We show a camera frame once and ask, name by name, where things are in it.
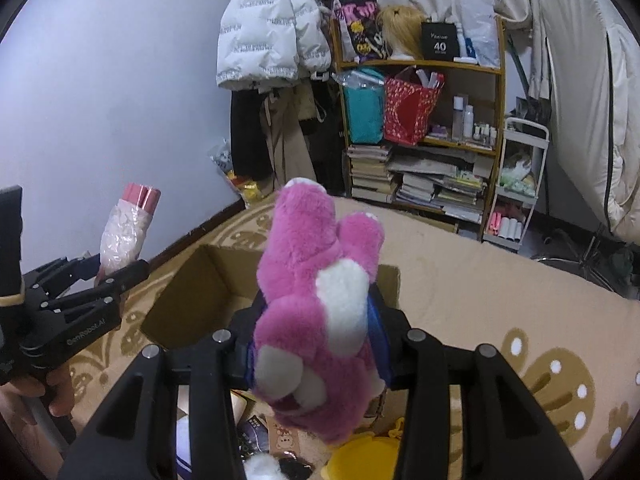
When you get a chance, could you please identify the white rolling cart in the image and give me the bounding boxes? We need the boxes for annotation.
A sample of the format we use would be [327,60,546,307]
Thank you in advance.
[484,117,551,253]

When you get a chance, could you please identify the white plush toy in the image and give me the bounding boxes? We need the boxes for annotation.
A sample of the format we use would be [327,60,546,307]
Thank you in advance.
[244,454,283,480]

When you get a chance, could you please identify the white puffer jacket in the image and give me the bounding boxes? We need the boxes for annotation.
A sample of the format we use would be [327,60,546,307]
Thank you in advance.
[216,0,333,92]

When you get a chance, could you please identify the red gift bag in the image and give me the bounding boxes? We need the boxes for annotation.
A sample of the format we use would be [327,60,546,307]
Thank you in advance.
[384,76,445,147]

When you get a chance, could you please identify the white padded chair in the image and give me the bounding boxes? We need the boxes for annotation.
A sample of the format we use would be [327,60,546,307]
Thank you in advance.
[540,0,640,301]

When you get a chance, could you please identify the beige hanging trousers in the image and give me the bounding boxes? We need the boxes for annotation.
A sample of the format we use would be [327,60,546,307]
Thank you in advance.
[260,85,313,193]

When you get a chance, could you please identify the magenta plush bear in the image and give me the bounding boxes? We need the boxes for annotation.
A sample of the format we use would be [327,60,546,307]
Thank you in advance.
[250,177,388,445]

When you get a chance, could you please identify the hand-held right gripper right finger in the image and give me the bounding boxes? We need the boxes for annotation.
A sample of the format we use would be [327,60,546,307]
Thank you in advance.
[367,285,586,480]

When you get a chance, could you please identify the pink pack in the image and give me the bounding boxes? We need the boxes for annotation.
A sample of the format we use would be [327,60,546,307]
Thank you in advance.
[99,182,162,281]

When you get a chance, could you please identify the teal bag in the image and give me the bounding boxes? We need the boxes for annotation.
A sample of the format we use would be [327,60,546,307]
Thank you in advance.
[344,67,386,145]

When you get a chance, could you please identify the brown bear-print pack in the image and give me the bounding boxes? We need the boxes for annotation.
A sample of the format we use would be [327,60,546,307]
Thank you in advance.
[269,417,301,461]

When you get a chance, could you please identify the cardboard box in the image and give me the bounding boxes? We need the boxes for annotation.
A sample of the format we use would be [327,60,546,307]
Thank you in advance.
[140,244,402,480]

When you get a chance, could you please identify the black hanging garment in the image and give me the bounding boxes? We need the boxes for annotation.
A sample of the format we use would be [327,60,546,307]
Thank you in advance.
[231,89,275,181]
[300,77,348,197]

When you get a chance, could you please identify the beige printed blanket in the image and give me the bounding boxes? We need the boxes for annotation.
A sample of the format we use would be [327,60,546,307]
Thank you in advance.
[65,195,640,480]

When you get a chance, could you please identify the pale green cloth bundle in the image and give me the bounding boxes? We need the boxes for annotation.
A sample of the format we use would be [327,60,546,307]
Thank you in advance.
[500,152,533,191]

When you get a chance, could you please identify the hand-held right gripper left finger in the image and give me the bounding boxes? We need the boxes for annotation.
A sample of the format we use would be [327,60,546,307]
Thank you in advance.
[59,294,267,480]

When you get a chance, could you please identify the wooden shelf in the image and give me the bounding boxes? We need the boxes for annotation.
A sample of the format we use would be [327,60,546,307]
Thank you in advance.
[330,15,508,243]

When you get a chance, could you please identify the dark printed pack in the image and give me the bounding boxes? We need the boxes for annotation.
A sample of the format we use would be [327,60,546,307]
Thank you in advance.
[236,412,273,461]

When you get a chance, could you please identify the stack of books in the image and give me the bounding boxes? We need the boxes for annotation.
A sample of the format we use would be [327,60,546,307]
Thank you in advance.
[346,144,493,225]

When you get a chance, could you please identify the blonde wig head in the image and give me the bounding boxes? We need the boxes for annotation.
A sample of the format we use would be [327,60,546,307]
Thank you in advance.
[376,4,425,61]

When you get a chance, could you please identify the black box with white print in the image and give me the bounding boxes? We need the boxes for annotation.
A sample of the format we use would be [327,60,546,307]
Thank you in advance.
[420,21,462,61]

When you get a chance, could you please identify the pink black printed bag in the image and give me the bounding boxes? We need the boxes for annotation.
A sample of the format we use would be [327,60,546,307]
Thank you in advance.
[334,0,393,63]

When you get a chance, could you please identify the pile of colourful snack packets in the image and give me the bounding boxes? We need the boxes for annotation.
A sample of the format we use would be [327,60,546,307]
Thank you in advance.
[209,137,273,208]

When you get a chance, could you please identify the person's left hand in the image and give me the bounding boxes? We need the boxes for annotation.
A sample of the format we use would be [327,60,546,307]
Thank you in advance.
[10,365,76,418]

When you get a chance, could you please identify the yellow plush toy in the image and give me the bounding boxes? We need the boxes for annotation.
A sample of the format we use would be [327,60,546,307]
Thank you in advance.
[327,417,403,480]

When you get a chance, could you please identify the white plastic bag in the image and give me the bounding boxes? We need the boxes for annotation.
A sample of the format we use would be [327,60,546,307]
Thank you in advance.
[459,0,501,68]

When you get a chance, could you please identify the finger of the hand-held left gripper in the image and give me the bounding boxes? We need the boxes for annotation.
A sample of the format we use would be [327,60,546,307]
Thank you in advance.
[22,254,103,306]
[42,259,151,321]

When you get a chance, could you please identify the clear zip bag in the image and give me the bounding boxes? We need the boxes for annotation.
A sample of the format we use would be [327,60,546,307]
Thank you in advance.
[334,69,387,92]

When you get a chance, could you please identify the row of small cosmetic bottles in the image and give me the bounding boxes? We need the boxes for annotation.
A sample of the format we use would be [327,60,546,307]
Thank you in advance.
[472,121,498,145]

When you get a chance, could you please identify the row of pink white bottles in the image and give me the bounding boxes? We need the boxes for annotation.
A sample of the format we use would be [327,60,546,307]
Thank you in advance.
[487,210,523,241]

